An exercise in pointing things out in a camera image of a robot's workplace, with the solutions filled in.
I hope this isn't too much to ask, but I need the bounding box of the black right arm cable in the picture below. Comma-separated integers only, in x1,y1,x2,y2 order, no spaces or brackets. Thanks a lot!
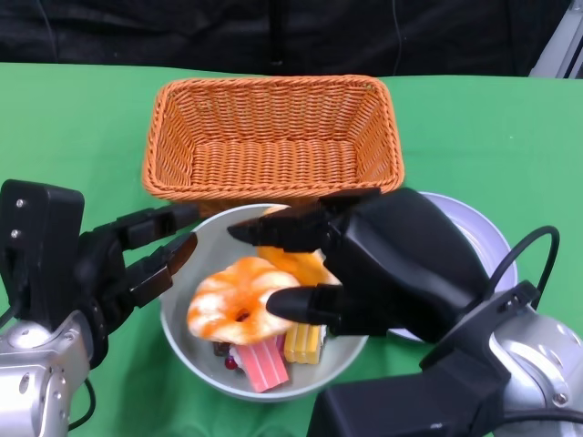
489,226,561,297

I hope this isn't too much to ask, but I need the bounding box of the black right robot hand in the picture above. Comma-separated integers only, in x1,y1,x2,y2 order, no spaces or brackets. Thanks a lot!
226,186,493,345

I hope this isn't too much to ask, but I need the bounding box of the orange glazed donut bread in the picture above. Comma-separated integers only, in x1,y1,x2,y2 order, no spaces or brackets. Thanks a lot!
187,257,302,343
257,204,343,288

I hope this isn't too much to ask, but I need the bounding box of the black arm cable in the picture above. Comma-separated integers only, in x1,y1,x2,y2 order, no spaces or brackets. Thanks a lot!
489,226,561,297
67,380,97,432

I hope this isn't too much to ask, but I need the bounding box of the green tablecloth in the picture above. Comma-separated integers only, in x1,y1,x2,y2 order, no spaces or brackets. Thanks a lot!
0,62,583,437

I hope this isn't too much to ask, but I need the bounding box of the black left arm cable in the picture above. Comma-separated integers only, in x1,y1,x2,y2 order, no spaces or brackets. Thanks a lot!
67,380,97,432

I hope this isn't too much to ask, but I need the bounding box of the grey-green bowl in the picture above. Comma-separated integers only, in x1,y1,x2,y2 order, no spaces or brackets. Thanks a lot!
159,203,370,403

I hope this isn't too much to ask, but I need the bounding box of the black curtain backdrop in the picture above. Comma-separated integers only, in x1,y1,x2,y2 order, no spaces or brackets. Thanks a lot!
0,0,570,79

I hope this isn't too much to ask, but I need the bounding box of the pink layered cake slice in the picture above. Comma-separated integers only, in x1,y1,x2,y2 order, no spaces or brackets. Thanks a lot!
225,339,292,393

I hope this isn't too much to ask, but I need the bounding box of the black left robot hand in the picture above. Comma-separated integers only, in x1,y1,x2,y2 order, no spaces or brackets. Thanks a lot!
75,202,201,370

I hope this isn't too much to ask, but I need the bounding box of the aluminium frame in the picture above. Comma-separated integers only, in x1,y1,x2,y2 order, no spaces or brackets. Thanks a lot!
527,0,583,79

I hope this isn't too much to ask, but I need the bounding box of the orange wicker basket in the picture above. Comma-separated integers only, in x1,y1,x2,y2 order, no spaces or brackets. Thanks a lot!
142,75,405,218

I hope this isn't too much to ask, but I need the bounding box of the yellow layered cake slice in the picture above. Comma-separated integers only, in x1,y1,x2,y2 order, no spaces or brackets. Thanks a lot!
284,320,327,365

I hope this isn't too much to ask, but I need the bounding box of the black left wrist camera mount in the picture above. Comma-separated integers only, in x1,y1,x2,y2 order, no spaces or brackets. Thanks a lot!
0,178,87,331

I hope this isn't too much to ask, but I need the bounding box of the lavender plate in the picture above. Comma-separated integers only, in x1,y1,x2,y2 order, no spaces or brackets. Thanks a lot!
386,190,519,342

